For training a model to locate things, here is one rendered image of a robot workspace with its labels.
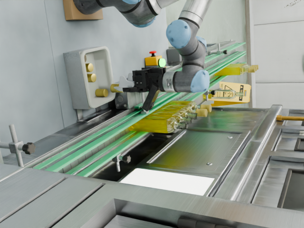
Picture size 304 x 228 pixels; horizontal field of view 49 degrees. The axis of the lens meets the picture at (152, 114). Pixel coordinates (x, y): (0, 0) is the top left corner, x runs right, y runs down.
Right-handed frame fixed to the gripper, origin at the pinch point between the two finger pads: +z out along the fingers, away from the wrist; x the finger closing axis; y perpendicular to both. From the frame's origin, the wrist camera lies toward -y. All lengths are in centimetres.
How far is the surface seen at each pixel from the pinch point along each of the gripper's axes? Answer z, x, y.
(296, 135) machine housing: -58, -51, -34
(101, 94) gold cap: 12.2, -3.1, -3.4
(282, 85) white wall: 21, -611, -124
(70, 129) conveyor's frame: 13.1, 17.0, -11.9
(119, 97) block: 7.5, -9.1, -5.9
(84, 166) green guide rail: 1.1, 25.9, -21.6
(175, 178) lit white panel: -25.3, 10.1, -30.2
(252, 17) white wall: 78, -607, 15
